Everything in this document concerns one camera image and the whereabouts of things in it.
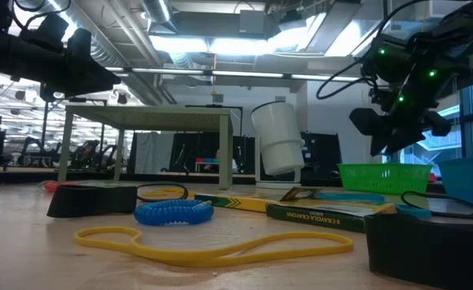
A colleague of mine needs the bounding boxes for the large yellow rubber band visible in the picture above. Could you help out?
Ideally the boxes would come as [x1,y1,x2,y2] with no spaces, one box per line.
[73,226,355,268]

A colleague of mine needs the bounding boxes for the black background partition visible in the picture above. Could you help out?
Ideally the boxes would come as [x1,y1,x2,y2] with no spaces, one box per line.
[168,130,342,181]

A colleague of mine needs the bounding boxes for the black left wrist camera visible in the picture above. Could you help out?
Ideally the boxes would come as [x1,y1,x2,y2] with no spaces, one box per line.
[18,13,70,56]

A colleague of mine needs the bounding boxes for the rectangular metal air duct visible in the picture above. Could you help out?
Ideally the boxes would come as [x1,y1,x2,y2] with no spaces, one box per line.
[266,0,386,57]

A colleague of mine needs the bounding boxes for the black table frame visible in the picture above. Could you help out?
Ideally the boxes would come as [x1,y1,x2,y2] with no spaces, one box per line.
[0,167,342,187]

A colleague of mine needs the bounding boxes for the long ceiling light strip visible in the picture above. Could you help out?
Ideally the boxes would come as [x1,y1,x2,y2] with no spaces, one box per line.
[105,66,368,84]

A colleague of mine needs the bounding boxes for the blue coil wristband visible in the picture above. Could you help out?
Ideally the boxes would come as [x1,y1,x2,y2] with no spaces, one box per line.
[133,199,216,226]

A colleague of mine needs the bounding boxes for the green plastic basket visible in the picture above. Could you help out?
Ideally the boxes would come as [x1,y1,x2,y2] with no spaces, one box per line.
[337,163,434,196]

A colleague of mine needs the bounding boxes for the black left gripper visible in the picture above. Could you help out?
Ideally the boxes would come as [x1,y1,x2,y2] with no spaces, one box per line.
[22,27,122,104]

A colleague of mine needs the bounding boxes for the Crayola crayon box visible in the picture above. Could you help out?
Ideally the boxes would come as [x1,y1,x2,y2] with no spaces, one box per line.
[266,202,398,234]
[194,186,326,214]

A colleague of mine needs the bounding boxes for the orange rubber band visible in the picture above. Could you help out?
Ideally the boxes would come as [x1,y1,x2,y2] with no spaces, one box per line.
[38,180,80,193]

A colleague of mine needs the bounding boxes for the person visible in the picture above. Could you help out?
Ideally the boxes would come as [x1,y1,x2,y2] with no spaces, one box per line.
[214,148,239,174]

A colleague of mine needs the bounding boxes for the blue plastic basket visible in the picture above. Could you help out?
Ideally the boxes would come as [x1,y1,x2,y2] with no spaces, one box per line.
[437,156,473,210]

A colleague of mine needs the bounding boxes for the grey hanging cloth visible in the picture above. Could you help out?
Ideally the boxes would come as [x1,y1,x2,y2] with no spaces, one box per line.
[133,131,176,176]

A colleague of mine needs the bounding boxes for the background robot arms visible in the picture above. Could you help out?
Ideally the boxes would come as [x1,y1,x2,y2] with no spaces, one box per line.
[16,135,118,169]

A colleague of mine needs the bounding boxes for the green perforated metal shelf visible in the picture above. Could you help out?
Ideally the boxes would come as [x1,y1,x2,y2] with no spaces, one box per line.
[57,105,234,190]

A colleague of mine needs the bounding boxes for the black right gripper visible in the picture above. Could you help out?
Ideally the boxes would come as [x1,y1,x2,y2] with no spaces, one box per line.
[348,76,451,157]

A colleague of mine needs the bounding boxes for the white cup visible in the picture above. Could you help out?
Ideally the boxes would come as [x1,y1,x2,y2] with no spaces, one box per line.
[251,100,306,190]

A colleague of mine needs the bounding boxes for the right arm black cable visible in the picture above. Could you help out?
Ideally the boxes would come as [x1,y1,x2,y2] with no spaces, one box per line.
[315,0,426,101]

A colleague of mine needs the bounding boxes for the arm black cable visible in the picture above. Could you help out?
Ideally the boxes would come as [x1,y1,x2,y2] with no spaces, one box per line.
[10,0,73,30]
[315,0,426,101]

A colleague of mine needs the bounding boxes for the grey ceiling box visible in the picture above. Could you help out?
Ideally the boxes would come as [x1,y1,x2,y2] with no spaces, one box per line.
[239,9,268,35]

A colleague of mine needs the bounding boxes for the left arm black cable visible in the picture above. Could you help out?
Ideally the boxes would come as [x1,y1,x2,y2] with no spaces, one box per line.
[10,0,73,30]

